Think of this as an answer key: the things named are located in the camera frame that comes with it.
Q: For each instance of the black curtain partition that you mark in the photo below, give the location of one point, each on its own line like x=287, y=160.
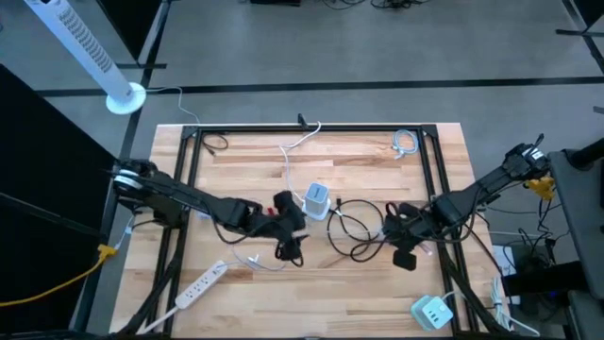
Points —
x=127, y=23
x=592, y=9
x=47, y=189

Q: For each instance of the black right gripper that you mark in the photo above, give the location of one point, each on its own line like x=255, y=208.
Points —
x=417, y=222

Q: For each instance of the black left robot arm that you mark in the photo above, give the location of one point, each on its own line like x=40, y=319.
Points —
x=189, y=196

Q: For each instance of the white tower power strip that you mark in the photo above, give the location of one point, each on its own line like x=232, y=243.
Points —
x=317, y=196

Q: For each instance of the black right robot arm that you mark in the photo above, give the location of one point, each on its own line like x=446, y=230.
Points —
x=491, y=181

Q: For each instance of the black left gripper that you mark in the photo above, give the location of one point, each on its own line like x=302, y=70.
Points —
x=276, y=223

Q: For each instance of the black table frame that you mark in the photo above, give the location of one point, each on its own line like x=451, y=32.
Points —
x=358, y=128

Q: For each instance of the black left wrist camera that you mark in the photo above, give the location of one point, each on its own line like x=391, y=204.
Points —
x=289, y=203

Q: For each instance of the white tower fan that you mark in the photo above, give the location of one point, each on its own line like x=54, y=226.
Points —
x=85, y=42

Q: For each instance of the mint cube power strip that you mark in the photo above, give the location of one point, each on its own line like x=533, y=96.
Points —
x=431, y=314

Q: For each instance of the white flat power strip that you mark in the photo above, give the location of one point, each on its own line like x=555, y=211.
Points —
x=200, y=284

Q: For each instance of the grey side table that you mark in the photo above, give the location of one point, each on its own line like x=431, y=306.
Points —
x=578, y=212

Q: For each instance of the black floor box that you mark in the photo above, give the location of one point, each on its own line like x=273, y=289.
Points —
x=276, y=2

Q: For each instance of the small white adapter block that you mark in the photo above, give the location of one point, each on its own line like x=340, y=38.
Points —
x=204, y=215

